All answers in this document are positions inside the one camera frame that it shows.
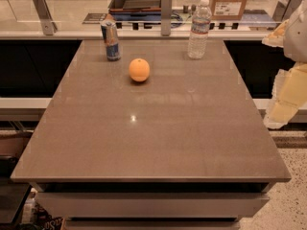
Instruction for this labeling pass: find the cardboard box with label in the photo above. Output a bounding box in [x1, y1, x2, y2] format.
[209, 0, 247, 20]

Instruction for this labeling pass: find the metal railing post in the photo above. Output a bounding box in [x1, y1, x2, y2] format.
[33, 0, 58, 35]
[272, 0, 303, 22]
[161, 0, 172, 36]

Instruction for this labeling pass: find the left metal railing post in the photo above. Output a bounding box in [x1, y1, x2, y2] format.
[33, 0, 58, 35]

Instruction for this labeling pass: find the grey table drawer base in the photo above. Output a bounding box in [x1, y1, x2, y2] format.
[36, 192, 270, 230]

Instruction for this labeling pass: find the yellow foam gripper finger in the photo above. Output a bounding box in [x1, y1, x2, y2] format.
[262, 20, 289, 48]
[263, 62, 307, 129]

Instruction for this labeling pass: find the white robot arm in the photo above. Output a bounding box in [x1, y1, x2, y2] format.
[262, 0, 307, 129]

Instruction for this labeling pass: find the clear plastic water bottle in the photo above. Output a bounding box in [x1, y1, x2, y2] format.
[188, 0, 212, 59]

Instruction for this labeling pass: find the blue silver energy drink can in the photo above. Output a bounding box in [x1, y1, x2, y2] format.
[101, 19, 121, 61]

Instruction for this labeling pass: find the orange fruit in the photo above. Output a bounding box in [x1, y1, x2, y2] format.
[129, 58, 150, 82]

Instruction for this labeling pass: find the right metal railing post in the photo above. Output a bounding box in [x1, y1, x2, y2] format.
[272, 0, 303, 22]

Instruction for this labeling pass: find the middle metal railing post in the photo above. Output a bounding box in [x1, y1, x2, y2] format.
[161, 0, 172, 36]

